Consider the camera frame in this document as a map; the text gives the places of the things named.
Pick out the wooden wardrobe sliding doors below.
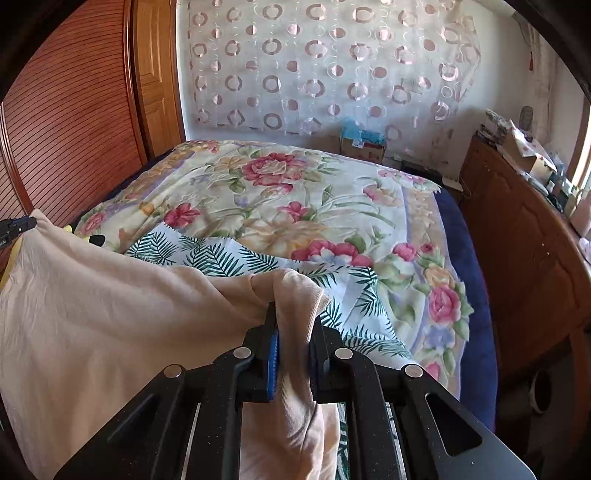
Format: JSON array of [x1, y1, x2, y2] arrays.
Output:
[[0, 0, 148, 273]]

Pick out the cardboard box with blue contents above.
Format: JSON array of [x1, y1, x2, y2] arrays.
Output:
[[339, 124, 387, 164]]

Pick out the wooden cabinet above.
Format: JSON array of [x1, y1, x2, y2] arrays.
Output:
[[459, 134, 591, 379]]

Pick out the floral quilt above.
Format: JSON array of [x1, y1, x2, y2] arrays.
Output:
[[74, 140, 476, 402]]

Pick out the light wooden panel door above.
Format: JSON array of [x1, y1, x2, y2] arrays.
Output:
[[131, 0, 188, 160]]

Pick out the white round container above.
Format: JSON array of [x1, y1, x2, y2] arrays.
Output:
[[526, 368, 555, 414]]

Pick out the stack of small boxes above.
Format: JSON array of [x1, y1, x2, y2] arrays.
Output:
[[475, 109, 513, 148]]

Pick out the open cardboard box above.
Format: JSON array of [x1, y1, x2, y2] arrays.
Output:
[[501, 120, 557, 178]]

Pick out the beige printed t-shirt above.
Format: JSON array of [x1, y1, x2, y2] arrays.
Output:
[[0, 210, 345, 480]]

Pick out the circle patterned sheer curtain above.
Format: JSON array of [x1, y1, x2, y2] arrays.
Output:
[[187, 0, 481, 162]]

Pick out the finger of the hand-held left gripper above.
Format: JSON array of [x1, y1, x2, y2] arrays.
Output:
[[0, 216, 38, 247]]

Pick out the leaf print bed sheet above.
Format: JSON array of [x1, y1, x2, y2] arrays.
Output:
[[124, 224, 414, 480]]

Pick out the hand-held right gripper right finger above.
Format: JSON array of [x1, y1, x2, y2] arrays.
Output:
[[307, 316, 536, 480]]

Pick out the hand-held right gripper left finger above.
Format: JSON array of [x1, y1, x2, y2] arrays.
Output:
[[53, 302, 280, 480]]

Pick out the white window curtain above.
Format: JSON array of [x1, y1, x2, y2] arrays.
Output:
[[522, 23, 568, 153]]

